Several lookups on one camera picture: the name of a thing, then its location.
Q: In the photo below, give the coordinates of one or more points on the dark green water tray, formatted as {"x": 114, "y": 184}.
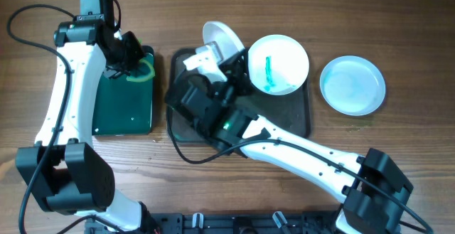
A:
{"x": 123, "y": 107}

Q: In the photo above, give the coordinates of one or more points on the green yellow sponge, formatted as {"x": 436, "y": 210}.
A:
{"x": 144, "y": 72}

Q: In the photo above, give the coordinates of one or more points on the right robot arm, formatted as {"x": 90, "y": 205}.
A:
{"x": 372, "y": 190}

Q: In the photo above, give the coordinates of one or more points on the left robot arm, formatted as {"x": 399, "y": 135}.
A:
{"x": 62, "y": 171}

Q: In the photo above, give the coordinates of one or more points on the white plate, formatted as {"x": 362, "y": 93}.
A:
{"x": 352, "y": 85}
{"x": 226, "y": 40}
{"x": 277, "y": 64}

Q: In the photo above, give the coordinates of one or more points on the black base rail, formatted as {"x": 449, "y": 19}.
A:
{"x": 303, "y": 223}

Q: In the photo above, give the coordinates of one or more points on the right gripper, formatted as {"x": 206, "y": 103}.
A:
{"x": 234, "y": 74}

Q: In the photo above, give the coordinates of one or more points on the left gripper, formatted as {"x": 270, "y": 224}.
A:
{"x": 128, "y": 54}

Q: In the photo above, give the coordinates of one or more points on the dark brown serving tray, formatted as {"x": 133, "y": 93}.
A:
{"x": 290, "y": 112}

